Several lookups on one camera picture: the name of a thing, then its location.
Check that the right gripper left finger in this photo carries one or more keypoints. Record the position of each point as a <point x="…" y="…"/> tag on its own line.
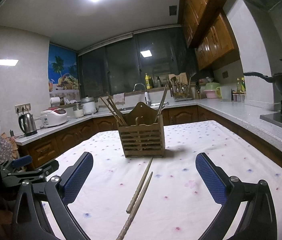
<point x="29" y="220"/>

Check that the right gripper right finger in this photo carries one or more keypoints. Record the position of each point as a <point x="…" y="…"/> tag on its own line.
<point x="259" y="218"/>

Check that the wooden chopstick short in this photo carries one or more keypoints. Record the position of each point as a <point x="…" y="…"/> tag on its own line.
<point x="134" y="210"/>

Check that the wooden chopstick long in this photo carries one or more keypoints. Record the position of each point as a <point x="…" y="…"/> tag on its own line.
<point x="139" y="187"/>

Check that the metal chopstick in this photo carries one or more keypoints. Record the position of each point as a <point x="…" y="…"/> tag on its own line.
<point x="162" y="100"/>

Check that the stainless electric kettle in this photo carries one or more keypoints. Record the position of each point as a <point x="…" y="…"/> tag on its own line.
<point x="27" y="124"/>

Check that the white red rice cooker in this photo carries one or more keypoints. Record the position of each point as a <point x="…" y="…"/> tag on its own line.
<point x="53" y="116"/>

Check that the floral white tablecloth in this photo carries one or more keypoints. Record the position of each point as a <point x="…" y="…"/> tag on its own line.
<point x="177" y="203"/>

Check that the white steel pot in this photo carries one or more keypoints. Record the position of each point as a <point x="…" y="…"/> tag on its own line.
<point x="88" y="105"/>

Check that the tropical fruit poster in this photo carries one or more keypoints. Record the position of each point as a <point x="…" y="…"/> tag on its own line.
<point x="63" y="73"/>

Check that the green pink plastic basket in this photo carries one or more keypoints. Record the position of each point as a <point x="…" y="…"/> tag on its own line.
<point x="210" y="90"/>

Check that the wooden utensil holder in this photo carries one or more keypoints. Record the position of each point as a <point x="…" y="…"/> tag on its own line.
<point x="143" y="136"/>

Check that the dish drying rack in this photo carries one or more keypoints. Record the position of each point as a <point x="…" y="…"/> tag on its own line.
<point x="180" y="88"/>

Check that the chrome sink faucet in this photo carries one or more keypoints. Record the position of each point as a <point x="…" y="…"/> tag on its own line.
<point x="144" y="91"/>

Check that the yellow oil bottle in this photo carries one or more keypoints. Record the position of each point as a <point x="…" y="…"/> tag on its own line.
<point x="148" y="81"/>

